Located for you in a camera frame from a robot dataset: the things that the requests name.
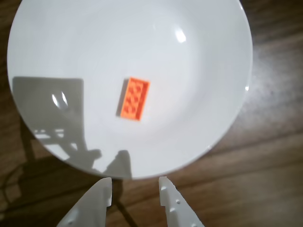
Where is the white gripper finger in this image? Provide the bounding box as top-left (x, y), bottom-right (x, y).
top-left (158, 176), bottom-right (205, 227)
top-left (56, 177), bottom-right (113, 227)

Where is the orange lego block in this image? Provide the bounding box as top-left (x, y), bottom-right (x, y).
top-left (116, 76), bottom-right (152, 122)

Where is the white round plate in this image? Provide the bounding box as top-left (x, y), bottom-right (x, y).
top-left (6, 0), bottom-right (253, 180)

